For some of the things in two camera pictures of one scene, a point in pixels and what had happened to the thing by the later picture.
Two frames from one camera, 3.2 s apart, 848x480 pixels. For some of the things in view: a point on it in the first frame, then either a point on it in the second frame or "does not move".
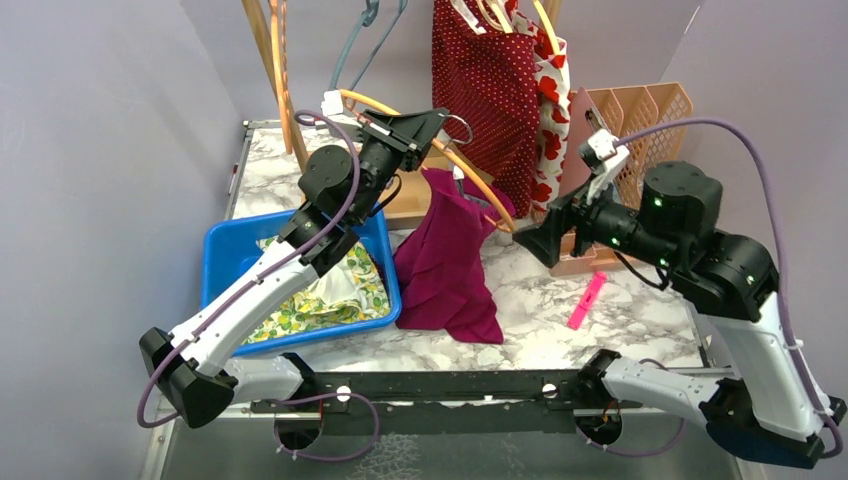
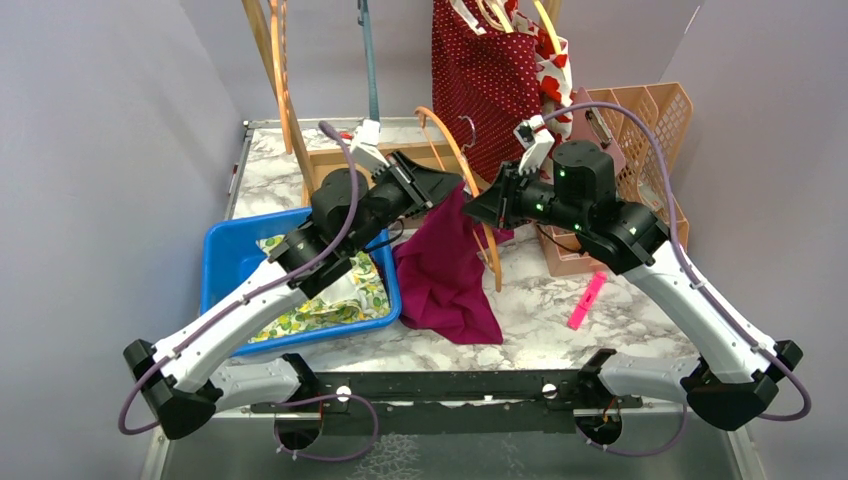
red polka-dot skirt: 487,82 does not move
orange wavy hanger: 278,10 does not move
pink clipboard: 583,125 does not move
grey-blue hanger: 367,20 → 371,59
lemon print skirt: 354,291 does not move
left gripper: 407,135 → 419,184
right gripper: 543,239 → 497,205
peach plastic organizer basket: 647,121 does not move
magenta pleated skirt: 440,278 does not move
